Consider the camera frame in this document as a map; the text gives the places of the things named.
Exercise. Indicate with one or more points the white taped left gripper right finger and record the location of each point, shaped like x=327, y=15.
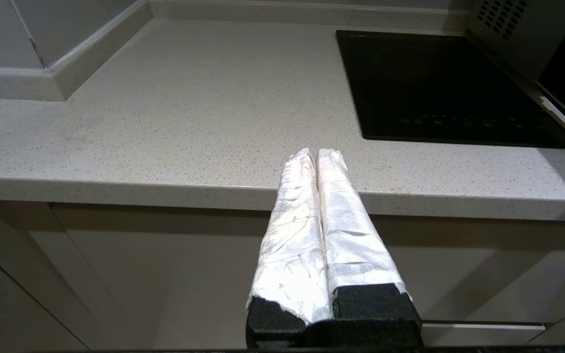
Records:
x=356, y=245

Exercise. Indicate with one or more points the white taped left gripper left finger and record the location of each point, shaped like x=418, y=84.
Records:
x=292, y=245

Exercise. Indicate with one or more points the silver microwave oven body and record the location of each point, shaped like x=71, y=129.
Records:
x=518, y=34

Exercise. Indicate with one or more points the white counter cabinet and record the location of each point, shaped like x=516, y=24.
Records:
x=140, y=274

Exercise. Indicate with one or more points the black induction cooktop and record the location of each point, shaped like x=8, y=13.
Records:
x=439, y=88

